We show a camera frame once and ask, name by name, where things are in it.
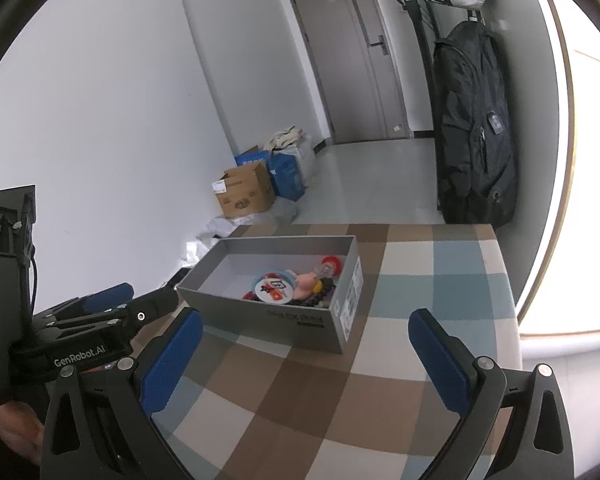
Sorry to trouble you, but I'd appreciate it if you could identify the clear plastic wrap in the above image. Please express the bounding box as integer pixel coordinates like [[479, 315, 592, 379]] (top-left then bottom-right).
[[179, 198, 299, 272]]

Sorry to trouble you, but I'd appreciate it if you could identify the person's left hand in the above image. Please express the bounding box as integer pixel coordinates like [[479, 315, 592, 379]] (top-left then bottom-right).
[[0, 401, 47, 461]]

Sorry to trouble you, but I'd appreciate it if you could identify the white round badge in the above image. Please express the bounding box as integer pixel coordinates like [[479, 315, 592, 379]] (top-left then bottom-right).
[[252, 271, 294, 305]]

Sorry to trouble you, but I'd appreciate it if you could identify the white plastic bag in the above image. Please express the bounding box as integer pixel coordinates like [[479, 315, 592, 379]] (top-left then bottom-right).
[[280, 139, 317, 187]]

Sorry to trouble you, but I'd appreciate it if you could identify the black spiral hair tie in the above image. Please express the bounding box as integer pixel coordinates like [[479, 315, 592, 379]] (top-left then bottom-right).
[[292, 280, 337, 309]]

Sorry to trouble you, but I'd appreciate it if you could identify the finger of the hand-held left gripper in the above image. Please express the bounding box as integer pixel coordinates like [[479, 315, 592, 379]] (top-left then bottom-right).
[[107, 287, 182, 331], [82, 282, 134, 312]]

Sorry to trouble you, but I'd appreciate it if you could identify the brown cardboard box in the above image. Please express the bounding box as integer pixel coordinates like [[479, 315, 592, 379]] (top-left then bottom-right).
[[211, 161, 276, 219]]

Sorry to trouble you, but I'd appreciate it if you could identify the gold-framed window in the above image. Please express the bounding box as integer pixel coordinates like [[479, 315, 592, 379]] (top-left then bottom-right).
[[517, 0, 600, 337]]

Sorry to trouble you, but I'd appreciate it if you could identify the grey cardboard box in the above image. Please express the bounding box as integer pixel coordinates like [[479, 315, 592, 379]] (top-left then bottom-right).
[[176, 235, 365, 355]]

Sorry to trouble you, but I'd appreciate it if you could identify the large blue box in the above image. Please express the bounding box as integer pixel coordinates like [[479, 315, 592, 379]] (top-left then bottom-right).
[[269, 152, 307, 200]]

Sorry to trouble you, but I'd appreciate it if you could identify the checked tablecloth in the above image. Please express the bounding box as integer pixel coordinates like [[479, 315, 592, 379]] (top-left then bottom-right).
[[145, 223, 523, 480]]

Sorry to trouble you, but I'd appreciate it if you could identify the grey door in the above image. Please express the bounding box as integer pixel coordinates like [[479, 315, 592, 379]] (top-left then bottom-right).
[[285, 0, 411, 146]]

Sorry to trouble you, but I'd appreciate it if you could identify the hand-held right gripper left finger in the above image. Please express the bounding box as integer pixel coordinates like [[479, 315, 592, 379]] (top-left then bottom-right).
[[39, 306, 205, 480]]

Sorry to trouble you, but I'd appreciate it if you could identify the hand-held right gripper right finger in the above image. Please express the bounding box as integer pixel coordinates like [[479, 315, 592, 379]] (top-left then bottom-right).
[[408, 308, 578, 480]]

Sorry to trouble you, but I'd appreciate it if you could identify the black backpack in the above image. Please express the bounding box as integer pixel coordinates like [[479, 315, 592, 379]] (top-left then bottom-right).
[[432, 20, 520, 228]]

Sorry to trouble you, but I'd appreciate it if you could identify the clear and red trinket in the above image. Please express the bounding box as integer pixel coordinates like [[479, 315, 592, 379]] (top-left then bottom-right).
[[311, 256, 344, 279]]

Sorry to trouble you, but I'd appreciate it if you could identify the person's left forearm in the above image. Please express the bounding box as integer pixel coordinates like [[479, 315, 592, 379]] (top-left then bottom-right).
[[0, 400, 43, 480]]

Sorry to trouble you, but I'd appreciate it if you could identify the small blue box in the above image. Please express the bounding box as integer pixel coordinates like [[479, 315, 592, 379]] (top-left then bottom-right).
[[235, 146, 272, 167]]

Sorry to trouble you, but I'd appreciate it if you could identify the pink pig charm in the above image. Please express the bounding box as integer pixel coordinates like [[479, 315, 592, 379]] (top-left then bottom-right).
[[294, 272, 327, 297]]

